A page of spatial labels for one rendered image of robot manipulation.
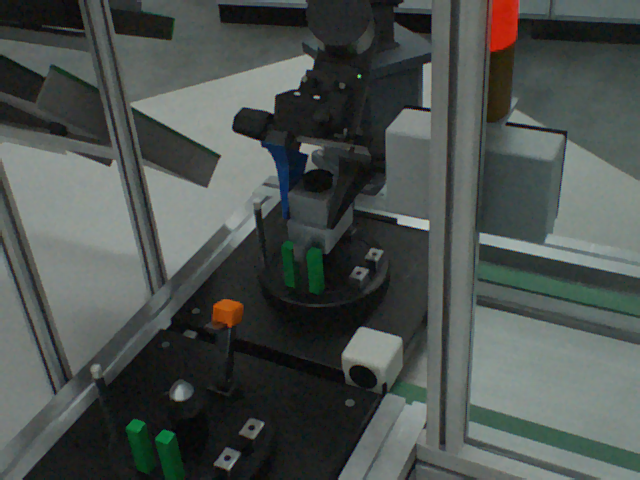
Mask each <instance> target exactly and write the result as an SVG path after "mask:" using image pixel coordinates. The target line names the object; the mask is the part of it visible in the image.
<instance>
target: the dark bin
mask: <svg viewBox="0 0 640 480"><path fill-rule="evenodd" d="M109 7H110V6H109ZM110 11H111V16H112V21H113V25H114V30H115V34H116V35H125V36H133V37H142V38H150V39H158V40H166V41H171V40H172V37H173V30H174V23H175V18H173V17H169V16H164V15H161V14H157V13H152V12H148V11H144V10H141V13H140V12H133V11H127V10H120V9H115V8H111V7H110ZM0 20H2V21H10V22H19V23H27V24H35V25H43V26H51V27H60V28H68V29H75V30H84V31H85V29H84V25H83V20H82V16H81V12H80V8H79V4H78V0H0Z"/></svg>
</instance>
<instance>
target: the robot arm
mask: <svg viewBox="0 0 640 480"><path fill-rule="evenodd" d="M305 1H306V3H308V5H307V7H306V14H305V15H306V22H307V25H308V28H309V30H310V32H311V34H312V36H313V38H314V39H315V41H316V42H317V44H318V45H317V49H316V54H315V58H314V63H313V68H312V70H308V69H306V73H305V76H302V77H301V80H300V85H299V86H298V89H290V90H287V91H284V92H281V93H279V94H276V95H275V105H274V114H273V113H270V112H268V111H264V110H259V109H253V108H248V107H242V109H241V110H240V111H239V112H238V113H237V114H236V115H235V116H234V120H233V125H232V130H233V132H235V133H239V134H242V135H245V136H248V137H250V138H252V139H255V140H258V141H260V145H261V147H263V148H266V149H268V151H267V152H269V153H270V154H271V156H272V158H273V160H274V162H275V166H276V170H277V174H278V179H279V187H280V195H281V204H282V212H283V218H284V219H285V220H290V219H291V217H290V211H289V201H288V194H289V192H290V191H291V190H292V189H293V188H294V186H295V185H296V184H297V183H298V181H299V180H300V179H302V176H303V175H304V171H305V167H306V163H307V159H308V154H305V153H302V152H299V149H300V146H301V143H306V144H311V145H316V146H322V147H327V148H333V149H338V150H343V151H348V152H349V157H348V158H346V157H342V156H339V178H340V179H339V178H338V181H337V184H336V188H335V192H334V195H333V199H332V203H331V206H330V210H329V214H328V220H327V228H328V229H334V228H335V227H336V226H337V225H338V223H339V222H340V220H341V219H342V217H343V216H344V215H345V213H346V210H347V209H348V207H349V206H350V204H351V203H352V202H353V200H354V199H355V197H356V196H357V194H358V193H359V192H360V191H361V190H362V189H363V187H364V186H365V185H366V184H367V183H368V182H369V181H370V179H372V178H373V177H374V176H375V175H377V174H378V173H379V174H385V172H386V169H384V168H383V166H384V162H385V161H386V132H385V131H375V132H373V133H371V136H365V135H362V131H363V129H361V128H359V124H360V120H361V115H362V110H363V106H364V101H365V98H370V95H371V90H372V88H370V87H369V86H368V84H369V80H370V75H371V70H372V66H373V61H374V56H375V53H379V52H382V51H386V50H389V49H392V48H395V47H399V46H400V42H397V41H396V40H394V16H393V6H394V7H398V4H400V3H402V2H404V0H305ZM334 134H340V135H345V136H346V137H345V138H342V137H336V136H334Z"/></svg>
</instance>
